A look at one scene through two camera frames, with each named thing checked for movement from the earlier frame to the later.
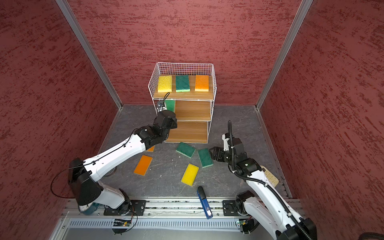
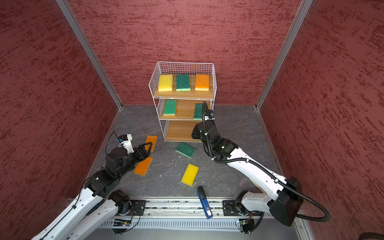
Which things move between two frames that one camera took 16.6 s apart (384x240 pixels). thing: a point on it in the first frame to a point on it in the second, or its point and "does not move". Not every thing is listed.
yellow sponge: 165,84 does not move
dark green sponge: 205,157 to 198,112
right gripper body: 224,156 to 198,134
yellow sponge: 190,174 does not move
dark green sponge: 182,83 does not move
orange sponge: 202,83 does not move
